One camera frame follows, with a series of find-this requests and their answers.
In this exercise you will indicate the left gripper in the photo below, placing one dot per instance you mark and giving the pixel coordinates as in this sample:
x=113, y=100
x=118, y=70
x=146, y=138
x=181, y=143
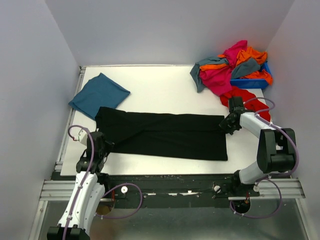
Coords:
x=109, y=146

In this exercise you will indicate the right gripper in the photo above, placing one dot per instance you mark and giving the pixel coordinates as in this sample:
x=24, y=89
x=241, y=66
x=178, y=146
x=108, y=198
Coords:
x=224, y=126

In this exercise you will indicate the black t shirt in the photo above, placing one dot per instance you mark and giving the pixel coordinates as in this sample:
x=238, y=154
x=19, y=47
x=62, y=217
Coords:
x=185, y=136

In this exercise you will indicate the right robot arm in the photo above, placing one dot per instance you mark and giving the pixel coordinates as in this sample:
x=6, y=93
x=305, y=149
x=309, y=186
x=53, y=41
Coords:
x=277, y=153

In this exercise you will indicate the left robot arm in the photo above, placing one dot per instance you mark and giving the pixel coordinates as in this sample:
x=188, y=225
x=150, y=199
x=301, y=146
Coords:
x=89, y=188

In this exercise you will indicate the red t shirt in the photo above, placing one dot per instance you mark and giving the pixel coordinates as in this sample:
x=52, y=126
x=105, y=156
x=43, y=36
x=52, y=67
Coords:
x=254, y=105

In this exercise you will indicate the magenta t shirt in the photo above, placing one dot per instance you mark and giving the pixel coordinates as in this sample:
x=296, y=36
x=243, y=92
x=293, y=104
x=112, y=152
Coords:
x=216, y=75

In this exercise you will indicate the blue plastic bin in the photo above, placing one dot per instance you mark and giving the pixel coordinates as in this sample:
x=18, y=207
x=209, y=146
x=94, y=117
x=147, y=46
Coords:
x=252, y=83

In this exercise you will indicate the folded blue t shirt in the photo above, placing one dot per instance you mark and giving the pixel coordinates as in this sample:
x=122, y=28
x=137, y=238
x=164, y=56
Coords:
x=100, y=91

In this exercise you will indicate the grey blue t shirt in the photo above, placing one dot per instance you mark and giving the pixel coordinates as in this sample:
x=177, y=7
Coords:
x=218, y=62

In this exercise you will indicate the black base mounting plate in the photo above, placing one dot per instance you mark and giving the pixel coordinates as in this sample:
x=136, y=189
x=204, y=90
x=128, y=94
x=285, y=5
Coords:
x=190, y=191

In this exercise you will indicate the orange t shirt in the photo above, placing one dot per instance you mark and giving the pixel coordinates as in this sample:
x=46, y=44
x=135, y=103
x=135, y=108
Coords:
x=244, y=55

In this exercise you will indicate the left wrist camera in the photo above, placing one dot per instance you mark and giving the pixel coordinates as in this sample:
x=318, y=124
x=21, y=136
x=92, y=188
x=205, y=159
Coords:
x=81, y=137

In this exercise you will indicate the aluminium frame rail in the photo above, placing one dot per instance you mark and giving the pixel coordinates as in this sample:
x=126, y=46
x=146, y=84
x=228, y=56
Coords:
x=57, y=189

